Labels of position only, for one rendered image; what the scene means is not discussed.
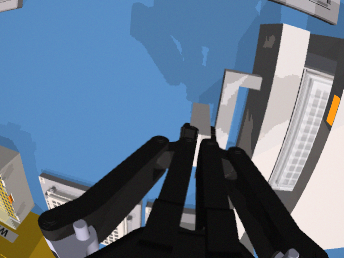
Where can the blue bench mat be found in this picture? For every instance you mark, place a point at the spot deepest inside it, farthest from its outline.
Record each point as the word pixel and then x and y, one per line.
pixel 85 83

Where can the yellow open-top box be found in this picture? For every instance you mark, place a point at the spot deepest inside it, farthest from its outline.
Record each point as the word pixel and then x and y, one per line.
pixel 25 242

